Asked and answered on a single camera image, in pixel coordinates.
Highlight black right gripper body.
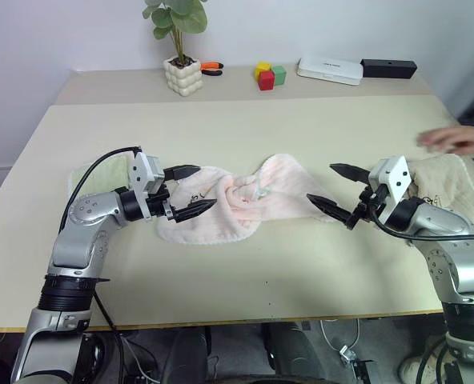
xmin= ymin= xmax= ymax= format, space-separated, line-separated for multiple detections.
xmin=345 ymin=182 xmax=388 ymax=231

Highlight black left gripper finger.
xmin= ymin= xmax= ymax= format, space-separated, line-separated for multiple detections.
xmin=163 ymin=163 xmax=202 ymax=182
xmin=173 ymin=198 xmax=218 ymax=224

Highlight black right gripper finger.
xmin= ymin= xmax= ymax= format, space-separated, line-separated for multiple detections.
xmin=306 ymin=194 xmax=353 ymax=228
xmin=329 ymin=162 xmax=372 ymax=185

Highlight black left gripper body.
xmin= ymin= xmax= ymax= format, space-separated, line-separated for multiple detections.
xmin=147 ymin=178 xmax=178 ymax=224

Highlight green towel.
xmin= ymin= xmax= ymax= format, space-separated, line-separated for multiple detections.
xmin=67 ymin=154 xmax=143 ymax=198

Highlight pink towel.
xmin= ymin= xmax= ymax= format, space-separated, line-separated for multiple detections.
xmin=154 ymin=152 xmax=343 ymax=246

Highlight beige towel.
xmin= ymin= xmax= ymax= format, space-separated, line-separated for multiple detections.
xmin=404 ymin=153 xmax=474 ymax=234

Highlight person's bare hand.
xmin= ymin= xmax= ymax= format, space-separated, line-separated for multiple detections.
xmin=416 ymin=125 xmax=474 ymax=155

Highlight white bubble plant pot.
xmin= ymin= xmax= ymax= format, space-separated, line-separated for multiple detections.
xmin=163 ymin=55 xmax=203 ymax=98

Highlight white flat box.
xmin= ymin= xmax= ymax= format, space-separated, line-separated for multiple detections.
xmin=296 ymin=55 xmax=364 ymax=86

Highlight black long box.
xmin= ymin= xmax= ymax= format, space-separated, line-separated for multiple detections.
xmin=360 ymin=58 xmax=418 ymax=80

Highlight green cube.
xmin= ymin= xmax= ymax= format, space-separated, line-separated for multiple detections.
xmin=271 ymin=64 xmax=288 ymax=86

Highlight red cube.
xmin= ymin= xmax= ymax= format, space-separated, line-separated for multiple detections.
xmin=258 ymin=70 xmax=276 ymax=92

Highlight yellow cube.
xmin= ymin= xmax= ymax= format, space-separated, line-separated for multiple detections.
xmin=254 ymin=61 xmax=273 ymax=81

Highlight dark rounded shape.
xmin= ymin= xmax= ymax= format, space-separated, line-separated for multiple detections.
xmin=259 ymin=320 xmax=325 ymax=376

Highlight green leafy plant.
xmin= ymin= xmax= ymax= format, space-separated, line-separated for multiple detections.
xmin=142 ymin=0 xmax=209 ymax=65

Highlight white shoe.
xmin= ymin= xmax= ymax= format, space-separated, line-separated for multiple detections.
xmin=397 ymin=350 xmax=443 ymax=384

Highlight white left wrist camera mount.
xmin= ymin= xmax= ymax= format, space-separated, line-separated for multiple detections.
xmin=127 ymin=150 xmax=165 ymax=220

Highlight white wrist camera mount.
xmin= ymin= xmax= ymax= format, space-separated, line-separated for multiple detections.
xmin=127 ymin=150 xmax=165 ymax=220
xmin=367 ymin=155 xmax=416 ymax=225

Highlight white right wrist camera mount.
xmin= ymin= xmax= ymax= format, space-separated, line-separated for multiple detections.
xmin=367 ymin=155 xmax=416 ymax=225

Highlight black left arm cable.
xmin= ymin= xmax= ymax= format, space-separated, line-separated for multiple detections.
xmin=59 ymin=146 xmax=143 ymax=241

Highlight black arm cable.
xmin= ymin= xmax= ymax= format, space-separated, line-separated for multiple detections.
xmin=371 ymin=206 xmax=474 ymax=243
xmin=59 ymin=146 xmax=143 ymax=241

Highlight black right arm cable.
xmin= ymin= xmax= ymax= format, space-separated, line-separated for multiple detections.
xmin=371 ymin=206 xmax=474 ymax=243

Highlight orange handled pliers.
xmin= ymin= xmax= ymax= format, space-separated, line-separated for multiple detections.
xmin=199 ymin=60 xmax=225 ymax=78

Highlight white thin cable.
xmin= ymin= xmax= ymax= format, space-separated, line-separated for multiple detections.
xmin=319 ymin=317 xmax=362 ymax=355

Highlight black thin cable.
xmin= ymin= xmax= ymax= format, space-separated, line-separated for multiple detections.
xmin=92 ymin=291 xmax=120 ymax=333

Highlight small metal bracket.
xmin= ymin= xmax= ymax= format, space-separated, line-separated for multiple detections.
xmin=337 ymin=344 xmax=376 ymax=379

